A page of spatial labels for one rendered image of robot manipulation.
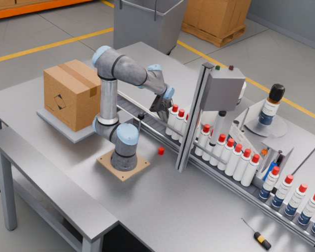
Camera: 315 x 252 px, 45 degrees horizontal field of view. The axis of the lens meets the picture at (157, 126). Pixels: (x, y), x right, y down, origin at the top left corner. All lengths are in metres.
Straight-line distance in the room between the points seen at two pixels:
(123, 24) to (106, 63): 2.71
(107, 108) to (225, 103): 0.59
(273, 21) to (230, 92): 5.01
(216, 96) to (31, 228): 1.67
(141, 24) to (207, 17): 1.52
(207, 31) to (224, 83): 3.91
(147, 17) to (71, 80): 2.20
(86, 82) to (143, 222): 0.86
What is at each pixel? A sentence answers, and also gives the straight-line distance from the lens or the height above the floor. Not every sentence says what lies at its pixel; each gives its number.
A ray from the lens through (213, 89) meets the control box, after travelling 1.79.
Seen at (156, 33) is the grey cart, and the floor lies 0.56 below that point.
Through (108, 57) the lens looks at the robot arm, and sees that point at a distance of 1.77.
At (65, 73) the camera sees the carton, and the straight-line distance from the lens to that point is 2.30.
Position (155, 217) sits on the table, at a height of 0.83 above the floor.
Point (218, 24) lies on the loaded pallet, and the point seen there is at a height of 0.32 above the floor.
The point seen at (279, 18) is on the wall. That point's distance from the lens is 6.75.
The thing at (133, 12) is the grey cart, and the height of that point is 0.70.
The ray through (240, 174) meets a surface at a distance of 2.11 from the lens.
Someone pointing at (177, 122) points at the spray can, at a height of 1.01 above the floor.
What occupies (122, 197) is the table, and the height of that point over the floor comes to 0.83.
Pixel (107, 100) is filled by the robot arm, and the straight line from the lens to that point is 1.92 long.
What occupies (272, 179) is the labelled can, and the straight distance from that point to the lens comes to 2.02.
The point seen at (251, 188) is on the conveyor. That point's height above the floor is 0.88.
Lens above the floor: 2.31
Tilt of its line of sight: 37 degrees down
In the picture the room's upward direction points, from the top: 11 degrees clockwise
